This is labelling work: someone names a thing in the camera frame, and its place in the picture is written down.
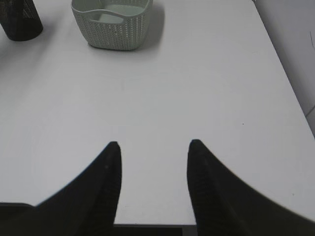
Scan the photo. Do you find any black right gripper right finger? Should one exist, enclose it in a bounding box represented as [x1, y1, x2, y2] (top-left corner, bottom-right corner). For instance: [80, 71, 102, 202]
[187, 139, 315, 236]

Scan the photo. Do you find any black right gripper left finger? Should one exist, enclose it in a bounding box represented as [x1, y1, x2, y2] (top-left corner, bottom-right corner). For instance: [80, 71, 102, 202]
[0, 142, 122, 236]

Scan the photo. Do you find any light green plastic basket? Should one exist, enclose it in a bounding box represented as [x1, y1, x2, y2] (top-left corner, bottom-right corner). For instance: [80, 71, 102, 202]
[71, 0, 153, 51]

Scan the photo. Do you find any black mesh pen holder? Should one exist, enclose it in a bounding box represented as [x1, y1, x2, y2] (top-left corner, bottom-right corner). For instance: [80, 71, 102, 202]
[0, 0, 43, 41]

